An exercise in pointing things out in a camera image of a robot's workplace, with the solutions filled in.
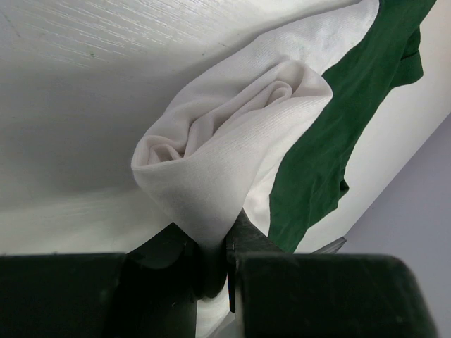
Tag white and green t-shirt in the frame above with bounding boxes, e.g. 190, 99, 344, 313
131, 1, 433, 337

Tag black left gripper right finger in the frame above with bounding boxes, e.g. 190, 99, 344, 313
225, 211, 283, 313

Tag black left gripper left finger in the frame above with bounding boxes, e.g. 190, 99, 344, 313
103, 224, 197, 337

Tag aluminium mounting rail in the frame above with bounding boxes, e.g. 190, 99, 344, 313
312, 237, 347, 254

